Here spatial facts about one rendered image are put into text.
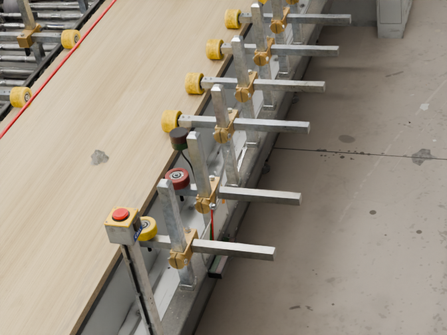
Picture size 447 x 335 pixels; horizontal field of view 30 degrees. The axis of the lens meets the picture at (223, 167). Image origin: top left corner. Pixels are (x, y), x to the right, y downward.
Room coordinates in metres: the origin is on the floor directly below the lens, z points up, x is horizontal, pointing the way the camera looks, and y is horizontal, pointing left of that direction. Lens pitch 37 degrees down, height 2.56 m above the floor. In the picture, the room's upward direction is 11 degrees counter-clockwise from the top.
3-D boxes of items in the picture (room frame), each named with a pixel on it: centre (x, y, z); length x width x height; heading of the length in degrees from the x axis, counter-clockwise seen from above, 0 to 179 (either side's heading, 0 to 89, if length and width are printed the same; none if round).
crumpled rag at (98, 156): (2.39, 0.42, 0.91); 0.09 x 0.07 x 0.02; 1
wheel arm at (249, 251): (1.90, 0.10, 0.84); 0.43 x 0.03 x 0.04; 66
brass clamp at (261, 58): (2.83, -0.24, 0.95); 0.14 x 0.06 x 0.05; 156
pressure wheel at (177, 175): (2.20, 0.16, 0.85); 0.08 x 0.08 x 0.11
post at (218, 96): (2.35, -0.03, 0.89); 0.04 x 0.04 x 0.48; 66
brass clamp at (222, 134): (2.37, -0.04, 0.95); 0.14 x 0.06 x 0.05; 156
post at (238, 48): (2.58, -0.13, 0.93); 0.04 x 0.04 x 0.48; 66
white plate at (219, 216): (2.09, 0.06, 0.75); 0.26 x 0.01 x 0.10; 156
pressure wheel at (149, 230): (1.98, 0.28, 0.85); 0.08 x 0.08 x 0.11
